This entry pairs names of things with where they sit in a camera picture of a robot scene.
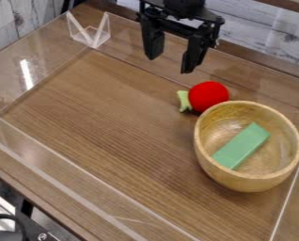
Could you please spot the clear acrylic corner bracket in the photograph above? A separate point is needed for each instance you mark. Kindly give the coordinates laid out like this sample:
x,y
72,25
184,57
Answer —
x,y
91,36

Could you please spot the green rectangular block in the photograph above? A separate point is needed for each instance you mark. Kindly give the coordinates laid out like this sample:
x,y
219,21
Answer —
x,y
242,146

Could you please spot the clear acrylic tray wall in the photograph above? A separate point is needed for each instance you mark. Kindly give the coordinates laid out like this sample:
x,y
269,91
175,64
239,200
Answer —
x,y
91,207

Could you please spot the red plush tomato toy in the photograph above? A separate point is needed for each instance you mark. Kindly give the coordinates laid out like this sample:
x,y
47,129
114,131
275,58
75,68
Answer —
x,y
203,96

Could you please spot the black device under table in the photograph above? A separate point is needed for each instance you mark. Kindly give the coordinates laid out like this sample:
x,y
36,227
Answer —
x,y
20,234

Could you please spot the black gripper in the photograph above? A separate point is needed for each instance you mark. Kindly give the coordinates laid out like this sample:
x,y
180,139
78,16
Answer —
x,y
180,17

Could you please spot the black table leg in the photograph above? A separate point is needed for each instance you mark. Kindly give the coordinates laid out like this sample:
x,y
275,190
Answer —
x,y
26,208

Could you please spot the brown wooden bowl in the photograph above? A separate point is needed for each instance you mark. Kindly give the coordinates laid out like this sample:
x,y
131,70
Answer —
x,y
271,164

